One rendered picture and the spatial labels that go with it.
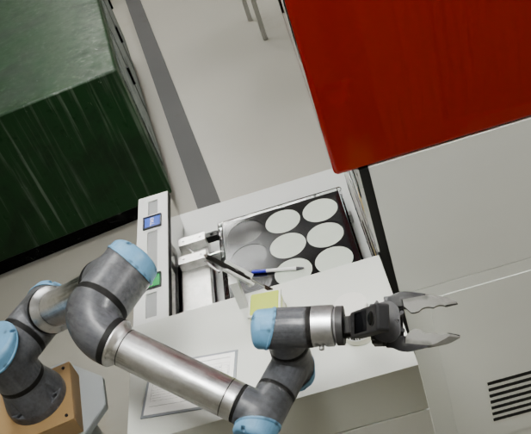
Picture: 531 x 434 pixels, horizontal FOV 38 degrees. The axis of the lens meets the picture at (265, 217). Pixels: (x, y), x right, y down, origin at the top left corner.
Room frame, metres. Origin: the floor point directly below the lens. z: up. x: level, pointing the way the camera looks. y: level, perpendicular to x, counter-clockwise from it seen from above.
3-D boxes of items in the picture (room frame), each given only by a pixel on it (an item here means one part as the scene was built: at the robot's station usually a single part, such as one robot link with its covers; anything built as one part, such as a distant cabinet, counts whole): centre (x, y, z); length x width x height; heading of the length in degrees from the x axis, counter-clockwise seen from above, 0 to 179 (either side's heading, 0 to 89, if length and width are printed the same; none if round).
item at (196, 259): (1.66, 0.23, 0.89); 0.08 x 0.03 x 0.03; 84
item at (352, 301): (1.13, -0.10, 1.01); 0.07 x 0.07 x 0.10
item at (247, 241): (1.58, -0.03, 0.90); 0.34 x 0.34 x 0.01; 84
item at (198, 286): (1.59, 0.23, 0.87); 0.36 x 0.08 x 0.03; 174
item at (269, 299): (1.25, 0.07, 1.00); 0.07 x 0.07 x 0.07; 76
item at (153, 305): (1.68, 0.32, 0.89); 0.55 x 0.09 x 0.14; 174
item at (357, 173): (1.74, -0.27, 1.02); 0.81 x 0.03 x 0.40; 174
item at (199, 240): (1.74, 0.22, 0.89); 0.08 x 0.03 x 0.03; 84
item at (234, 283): (1.34, 0.10, 1.03); 0.06 x 0.04 x 0.13; 84
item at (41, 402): (1.38, 0.69, 0.93); 0.15 x 0.15 x 0.10
